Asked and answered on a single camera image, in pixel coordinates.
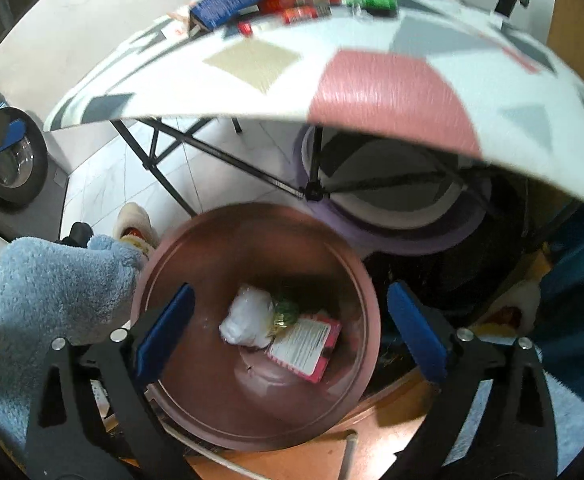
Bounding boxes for light blue fluffy sleeve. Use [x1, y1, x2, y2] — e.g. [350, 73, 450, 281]
[0, 235, 147, 458]

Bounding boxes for green candy wrapper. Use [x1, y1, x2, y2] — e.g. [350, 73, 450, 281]
[346, 0, 398, 18]

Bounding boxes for black folding board legs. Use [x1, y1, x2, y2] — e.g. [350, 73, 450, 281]
[111, 117, 455, 217]

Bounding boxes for pink white paper packet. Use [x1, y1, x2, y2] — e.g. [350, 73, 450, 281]
[265, 315, 342, 384]

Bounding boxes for blue curtain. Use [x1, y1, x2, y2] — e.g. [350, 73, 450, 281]
[536, 228, 584, 411]

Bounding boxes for geometric patterned ironing board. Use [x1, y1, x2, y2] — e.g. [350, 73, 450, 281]
[45, 0, 584, 202]

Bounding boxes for crumpled white tissue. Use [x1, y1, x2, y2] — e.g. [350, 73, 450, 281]
[218, 286, 272, 349]

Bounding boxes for beige fluffy slipper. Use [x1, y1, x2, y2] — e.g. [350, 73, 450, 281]
[112, 202, 160, 258]

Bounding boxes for washing machine door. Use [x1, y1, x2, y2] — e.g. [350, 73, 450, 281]
[0, 106, 48, 209]

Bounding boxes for red lighter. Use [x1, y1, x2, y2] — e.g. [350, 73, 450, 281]
[236, 5, 320, 36]

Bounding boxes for orange clear plastic wrapper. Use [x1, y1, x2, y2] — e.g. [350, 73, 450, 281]
[162, 2, 206, 39]

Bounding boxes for green gold snack packet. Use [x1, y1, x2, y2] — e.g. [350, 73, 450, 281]
[270, 297, 300, 336]

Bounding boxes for brown round trash bin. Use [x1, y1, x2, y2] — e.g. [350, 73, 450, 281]
[130, 203, 380, 451]

